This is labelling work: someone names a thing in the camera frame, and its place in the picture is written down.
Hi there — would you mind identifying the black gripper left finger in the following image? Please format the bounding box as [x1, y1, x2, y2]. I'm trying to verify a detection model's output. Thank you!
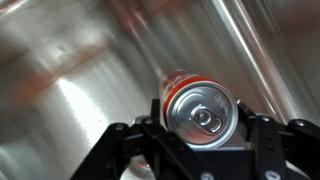
[69, 97, 216, 180]

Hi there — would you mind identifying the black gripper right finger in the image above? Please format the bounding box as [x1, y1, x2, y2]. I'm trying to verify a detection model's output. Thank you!
[233, 97, 320, 180]

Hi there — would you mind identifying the red soda can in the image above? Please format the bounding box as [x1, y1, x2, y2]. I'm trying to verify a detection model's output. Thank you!
[158, 69, 240, 150]

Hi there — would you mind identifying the stainless steel sink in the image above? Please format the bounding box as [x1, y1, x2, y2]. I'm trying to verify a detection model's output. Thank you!
[0, 0, 320, 180]

